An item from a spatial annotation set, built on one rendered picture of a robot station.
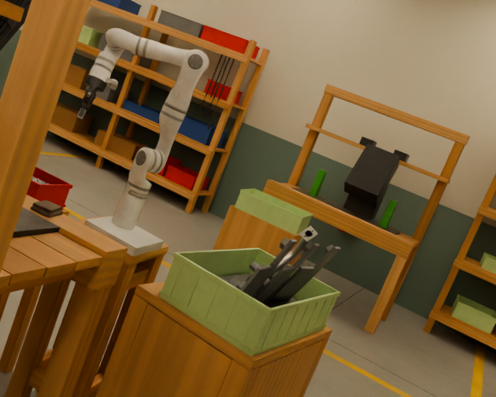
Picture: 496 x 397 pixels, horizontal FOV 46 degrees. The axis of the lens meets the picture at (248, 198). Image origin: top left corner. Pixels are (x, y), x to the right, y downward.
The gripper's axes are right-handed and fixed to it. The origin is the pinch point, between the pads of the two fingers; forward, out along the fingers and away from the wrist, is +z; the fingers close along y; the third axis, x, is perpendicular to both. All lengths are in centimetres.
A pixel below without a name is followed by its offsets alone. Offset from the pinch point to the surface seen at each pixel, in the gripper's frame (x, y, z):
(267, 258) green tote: 93, -18, 21
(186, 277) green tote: 56, 26, 40
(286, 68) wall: 155, -464, -232
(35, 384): 25, -25, 103
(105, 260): 29, 22, 45
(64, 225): 11.9, 11.5, 40.1
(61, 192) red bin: 2.7, -35.6, 29.0
